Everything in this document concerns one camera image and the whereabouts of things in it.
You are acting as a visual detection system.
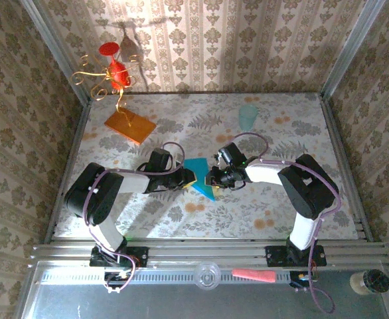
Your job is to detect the blue square paper sheet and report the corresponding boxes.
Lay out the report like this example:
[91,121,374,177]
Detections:
[183,158,219,203]

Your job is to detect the floral table cover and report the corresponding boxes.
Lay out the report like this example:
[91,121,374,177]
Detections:
[53,92,360,240]

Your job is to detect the orange rectangular board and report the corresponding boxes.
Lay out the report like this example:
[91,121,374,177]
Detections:
[104,106,157,146]

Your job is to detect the teal plastic cup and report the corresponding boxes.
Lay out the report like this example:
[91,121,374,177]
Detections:
[238,104,259,131]

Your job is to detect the clear round plastic lid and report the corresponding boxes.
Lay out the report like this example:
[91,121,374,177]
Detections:
[194,261,221,290]

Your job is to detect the pink comb-like tool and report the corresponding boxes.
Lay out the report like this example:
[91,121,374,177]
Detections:
[231,268,277,283]

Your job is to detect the small controller board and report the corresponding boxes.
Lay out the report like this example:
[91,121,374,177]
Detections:
[103,268,133,284]
[289,269,319,289]

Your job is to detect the red wine glass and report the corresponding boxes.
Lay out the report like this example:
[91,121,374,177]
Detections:
[98,41,133,91]

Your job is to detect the grey metal tray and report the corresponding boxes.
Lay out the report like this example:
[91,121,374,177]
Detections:
[15,261,389,319]

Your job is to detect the cream cylinder with black end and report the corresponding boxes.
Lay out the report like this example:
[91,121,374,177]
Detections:
[349,268,389,296]

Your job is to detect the aluminium long cross rail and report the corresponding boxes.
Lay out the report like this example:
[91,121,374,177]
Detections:
[30,237,389,267]

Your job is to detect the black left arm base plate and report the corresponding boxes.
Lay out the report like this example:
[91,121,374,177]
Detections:
[89,245,149,268]

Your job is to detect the gold wire stand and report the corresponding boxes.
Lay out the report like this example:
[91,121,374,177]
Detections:
[70,54,141,129]

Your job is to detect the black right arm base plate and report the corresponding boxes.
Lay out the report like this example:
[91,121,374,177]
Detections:
[264,245,327,268]

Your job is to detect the aluminium side rail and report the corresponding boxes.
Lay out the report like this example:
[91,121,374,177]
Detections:
[43,98,92,243]
[319,92,375,243]

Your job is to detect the aluminium frame post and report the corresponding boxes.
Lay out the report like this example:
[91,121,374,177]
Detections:
[320,0,387,98]
[19,0,92,104]

